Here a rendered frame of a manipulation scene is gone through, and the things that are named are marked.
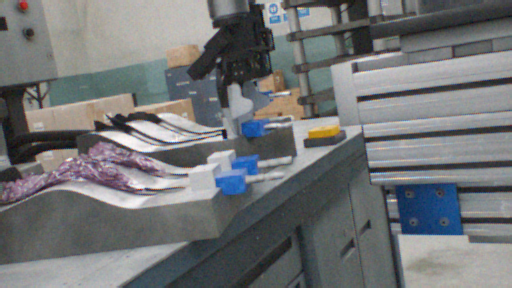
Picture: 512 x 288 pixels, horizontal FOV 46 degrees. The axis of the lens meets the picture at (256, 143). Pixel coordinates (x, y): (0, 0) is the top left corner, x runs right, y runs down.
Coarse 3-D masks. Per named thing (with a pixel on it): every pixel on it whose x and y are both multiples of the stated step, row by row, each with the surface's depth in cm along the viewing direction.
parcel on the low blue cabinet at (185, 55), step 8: (176, 48) 850; (184, 48) 843; (192, 48) 850; (168, 56) 858; (176, 56) 850; (184, 56) 845; (192, 56) 849; (168, 64) 861; (176, 64) 854; (184, 64) 848
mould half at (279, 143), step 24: (168, 120) 138; (288, 120) 129; (120, 144) 119; (144, 144) 122; (192, 144) 113; (216, 144) 109; (240, 144) 109; (264, 144) 118; (288, 144) 128; (264, 168) 117
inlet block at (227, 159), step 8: (216, 152) 100; (224, 152) 98; (232, 152) 97; (208, 160) 95; (216, 160) 95; (224, 160) 95; (232, 160) 96; (240, 160) 95; (248, 160) 94; (256, 160) 95; (272, 160) 95; (280, 160) 95; (288, 160) 95; (224, 168) 95; (232, 168) 95; (240, 168) 95; (248, 168) 94; (256, 168) 94
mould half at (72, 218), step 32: (64, 192) 82; (96, 192) 83; (128, 192) 87; (192, 192) 84; (0, 224) 84; (32, 224) 83; (64, 224) 83; (96, 224) 82; (128, 224) 81; (160, 224) 80; (192, 224) 79; (224, 224) 83; (0, 256) 85; (32, 256) 84; (64, 256) 83
